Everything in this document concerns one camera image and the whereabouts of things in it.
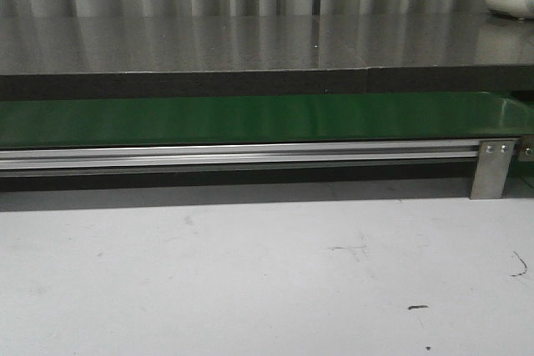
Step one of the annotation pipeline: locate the grey speckled stone counter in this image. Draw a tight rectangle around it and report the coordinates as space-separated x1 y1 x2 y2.
1 13 533 101

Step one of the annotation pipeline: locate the steel conveyor support bracket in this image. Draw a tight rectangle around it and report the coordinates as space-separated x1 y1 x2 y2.
470 139 515 200

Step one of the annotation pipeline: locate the dark conveyor end plate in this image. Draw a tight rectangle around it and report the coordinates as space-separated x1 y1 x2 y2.
516 135 534 163

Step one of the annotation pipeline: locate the green conveyor belt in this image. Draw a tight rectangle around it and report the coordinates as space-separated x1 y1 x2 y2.
1 93 533 149

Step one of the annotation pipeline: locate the aluminium conveyor side rail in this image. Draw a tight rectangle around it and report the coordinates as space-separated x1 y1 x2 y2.
1 139 480 171

